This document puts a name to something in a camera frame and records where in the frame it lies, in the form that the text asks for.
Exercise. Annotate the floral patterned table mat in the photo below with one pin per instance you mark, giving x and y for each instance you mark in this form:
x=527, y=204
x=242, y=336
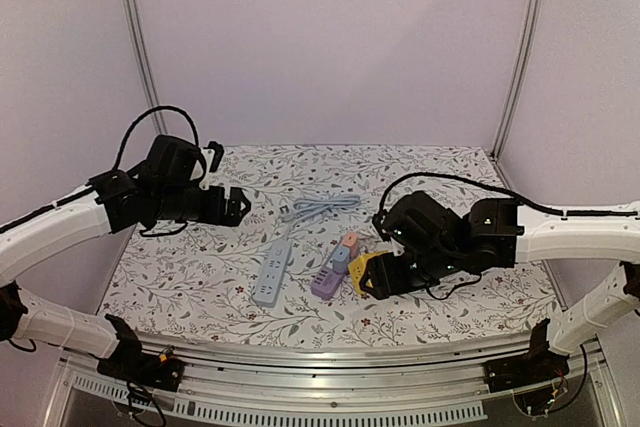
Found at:
x=198, y=284

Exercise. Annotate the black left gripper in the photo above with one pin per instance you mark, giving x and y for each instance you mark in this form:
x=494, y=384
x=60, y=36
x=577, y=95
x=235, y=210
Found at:
x=216, y=216

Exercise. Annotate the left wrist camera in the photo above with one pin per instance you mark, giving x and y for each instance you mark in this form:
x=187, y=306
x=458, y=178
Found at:
x=213, y=154

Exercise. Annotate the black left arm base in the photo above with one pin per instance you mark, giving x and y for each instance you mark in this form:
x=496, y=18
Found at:
x=130, y=363

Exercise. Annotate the right aluminium frame post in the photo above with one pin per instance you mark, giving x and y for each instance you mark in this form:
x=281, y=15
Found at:
x=517, y=80

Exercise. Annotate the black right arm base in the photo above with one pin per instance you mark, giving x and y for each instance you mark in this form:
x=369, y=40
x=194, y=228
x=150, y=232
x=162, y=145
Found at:
x=537, y=364

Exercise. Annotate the light blue power strip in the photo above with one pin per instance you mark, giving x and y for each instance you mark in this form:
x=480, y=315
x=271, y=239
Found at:
x=269, y=281

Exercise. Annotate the yellow cube socket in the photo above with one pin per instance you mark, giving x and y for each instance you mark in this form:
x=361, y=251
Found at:
x=357, y=269

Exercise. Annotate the purple power strip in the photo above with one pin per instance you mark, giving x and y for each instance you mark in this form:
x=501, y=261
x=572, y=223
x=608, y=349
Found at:
x=326, y=281

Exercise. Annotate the aluminium frame post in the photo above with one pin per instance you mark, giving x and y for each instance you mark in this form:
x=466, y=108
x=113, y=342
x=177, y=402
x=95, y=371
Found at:
x=517, y=80
x=134, y=23

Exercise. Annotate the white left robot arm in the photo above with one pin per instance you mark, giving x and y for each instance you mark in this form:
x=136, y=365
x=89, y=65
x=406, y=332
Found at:
x=173, y=183

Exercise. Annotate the pink plug adapter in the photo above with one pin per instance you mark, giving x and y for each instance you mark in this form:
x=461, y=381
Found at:
x=351, y=242

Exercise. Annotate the left aluminium frame post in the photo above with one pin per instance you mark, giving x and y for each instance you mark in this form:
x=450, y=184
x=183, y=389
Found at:
x=134, y=23

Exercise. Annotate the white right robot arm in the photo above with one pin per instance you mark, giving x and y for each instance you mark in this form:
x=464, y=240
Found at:
x=430, y=241

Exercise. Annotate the blue plug adapter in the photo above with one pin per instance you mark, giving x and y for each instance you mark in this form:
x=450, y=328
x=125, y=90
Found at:
x=340, y=259

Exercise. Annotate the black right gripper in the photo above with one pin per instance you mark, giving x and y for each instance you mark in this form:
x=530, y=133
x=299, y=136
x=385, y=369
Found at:
x=391, y=274

